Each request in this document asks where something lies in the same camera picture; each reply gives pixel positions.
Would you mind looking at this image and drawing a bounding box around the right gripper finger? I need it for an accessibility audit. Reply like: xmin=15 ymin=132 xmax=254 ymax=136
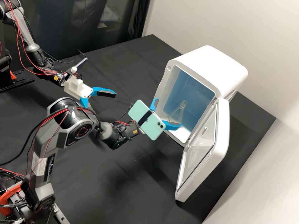
xmin=163 ymin=120 xmax=183 ymax=132

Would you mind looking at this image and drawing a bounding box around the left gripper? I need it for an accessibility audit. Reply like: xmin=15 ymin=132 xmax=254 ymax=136
xmin=63 ymin=78 xmax=117 ymax=109

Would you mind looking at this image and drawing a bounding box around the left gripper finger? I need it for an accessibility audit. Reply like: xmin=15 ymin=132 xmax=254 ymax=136
xmin=150 ymin=98 xmax=161 ymax=111

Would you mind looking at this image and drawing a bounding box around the clear flask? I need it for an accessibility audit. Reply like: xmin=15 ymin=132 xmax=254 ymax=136
xmin=168 ymin=100 xmax=189 ymax=124

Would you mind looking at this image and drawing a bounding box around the incubator door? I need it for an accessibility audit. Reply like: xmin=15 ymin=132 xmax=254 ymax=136
xmin=174 ymin=96 xmax=231 ymax=203

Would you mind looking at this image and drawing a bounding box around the white incubator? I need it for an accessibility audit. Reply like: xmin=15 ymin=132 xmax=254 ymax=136
xmin=153 ymin=45 xmax=248 ymax=147

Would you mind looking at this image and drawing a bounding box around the right wrist camera phone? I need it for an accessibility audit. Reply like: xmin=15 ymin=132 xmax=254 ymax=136
xmin=128 ymin=99 xmax=167 ymax=141

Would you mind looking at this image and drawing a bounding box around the black cable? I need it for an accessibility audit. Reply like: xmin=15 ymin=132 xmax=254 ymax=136
xmin=118 ymin=104 xmax=131 ymax=123
xmin=41 ymin=48 xmax=88 ymax=65

